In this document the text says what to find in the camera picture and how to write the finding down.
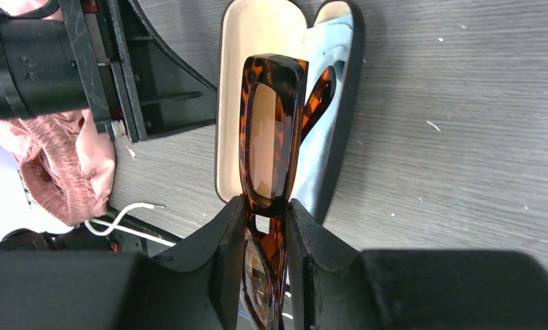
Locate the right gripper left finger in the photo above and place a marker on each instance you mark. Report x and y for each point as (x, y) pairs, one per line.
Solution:
(193, 285)

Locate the brown tortoise sunglasses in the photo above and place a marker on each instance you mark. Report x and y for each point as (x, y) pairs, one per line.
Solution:
(276, 114)

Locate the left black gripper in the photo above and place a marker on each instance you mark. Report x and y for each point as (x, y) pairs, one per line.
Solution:
(59, 57)

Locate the pink cloth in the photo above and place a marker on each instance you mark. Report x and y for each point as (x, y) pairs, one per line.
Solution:
(67, 166)

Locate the black glasses case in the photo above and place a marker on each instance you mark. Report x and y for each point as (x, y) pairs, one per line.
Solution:
(277, 27)

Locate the light blue cleaning cloth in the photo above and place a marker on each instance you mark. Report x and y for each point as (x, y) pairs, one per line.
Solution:
(328, 43)

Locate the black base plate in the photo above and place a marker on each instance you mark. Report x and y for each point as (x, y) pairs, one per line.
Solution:
(117, 231)

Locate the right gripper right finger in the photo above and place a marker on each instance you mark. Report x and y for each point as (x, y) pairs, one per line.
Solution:
(335, 286)

